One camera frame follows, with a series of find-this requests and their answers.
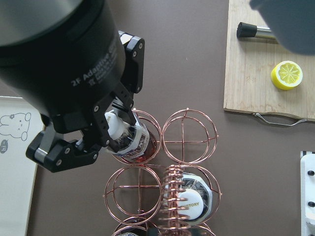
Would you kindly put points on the tea bottle white cap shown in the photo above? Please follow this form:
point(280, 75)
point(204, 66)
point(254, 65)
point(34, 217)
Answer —
point(135, 143)

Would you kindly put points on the cream rabbit tray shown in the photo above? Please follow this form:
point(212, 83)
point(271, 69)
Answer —
point(19, 124)

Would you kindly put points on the steel muddler black tip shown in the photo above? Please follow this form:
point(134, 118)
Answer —
point(245, 30)

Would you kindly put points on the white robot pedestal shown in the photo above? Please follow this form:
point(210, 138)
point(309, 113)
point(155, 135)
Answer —
point(307, 186)

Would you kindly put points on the bamboo cutting board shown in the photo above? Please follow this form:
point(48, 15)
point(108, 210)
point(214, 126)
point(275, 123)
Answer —
point(249, 61)

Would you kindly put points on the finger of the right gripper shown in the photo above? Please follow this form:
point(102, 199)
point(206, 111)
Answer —
point(50, 151)

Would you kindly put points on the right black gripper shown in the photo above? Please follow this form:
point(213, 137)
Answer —
point(63, 56)

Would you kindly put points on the yellow half lemon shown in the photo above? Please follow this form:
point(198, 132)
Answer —
point(286, 75)

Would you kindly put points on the copper wire bottle basket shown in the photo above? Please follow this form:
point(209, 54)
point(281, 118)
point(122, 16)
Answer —
point(187, 139)

